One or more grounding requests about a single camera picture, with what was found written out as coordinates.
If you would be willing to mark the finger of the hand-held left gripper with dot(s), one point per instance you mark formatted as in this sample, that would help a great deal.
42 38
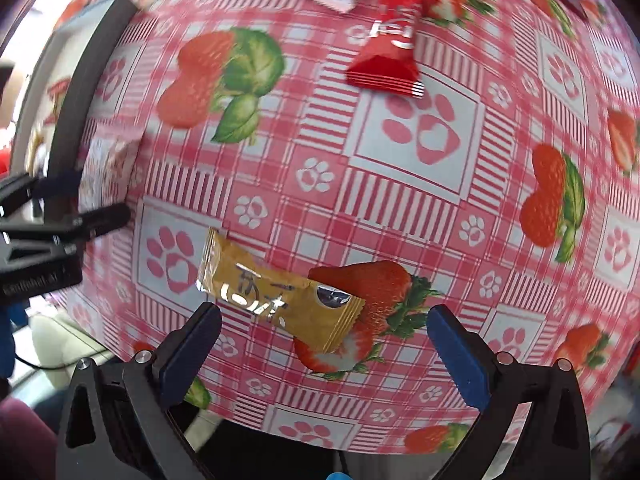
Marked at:
55 185
100 220

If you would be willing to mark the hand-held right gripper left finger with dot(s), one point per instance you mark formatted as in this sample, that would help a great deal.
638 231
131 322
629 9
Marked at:
192 355

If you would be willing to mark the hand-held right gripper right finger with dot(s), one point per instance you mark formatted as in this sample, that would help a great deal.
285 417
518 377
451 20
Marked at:
457 360

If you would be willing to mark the gold foil snack packet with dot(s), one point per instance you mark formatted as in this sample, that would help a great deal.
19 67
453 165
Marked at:
280 290

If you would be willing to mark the grey rimmed white tray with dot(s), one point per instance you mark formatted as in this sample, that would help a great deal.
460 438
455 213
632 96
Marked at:
95 60

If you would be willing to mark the red snack packet white print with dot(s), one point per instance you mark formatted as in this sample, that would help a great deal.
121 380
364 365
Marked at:
390 45

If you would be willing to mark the strawberry printed tablecloth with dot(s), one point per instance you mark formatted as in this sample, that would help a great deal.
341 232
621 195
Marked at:
350 200

